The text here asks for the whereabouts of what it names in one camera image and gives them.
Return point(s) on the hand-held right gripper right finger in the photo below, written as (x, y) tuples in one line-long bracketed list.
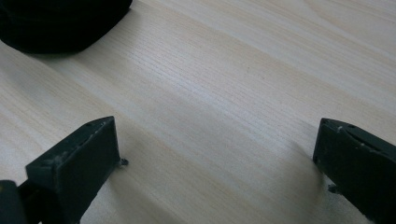
[(358, 168)]

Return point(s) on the black cloth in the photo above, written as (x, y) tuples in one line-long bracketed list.
[(59, 23)]

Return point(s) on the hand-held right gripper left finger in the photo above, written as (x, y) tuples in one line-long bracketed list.
[(77, 165)]

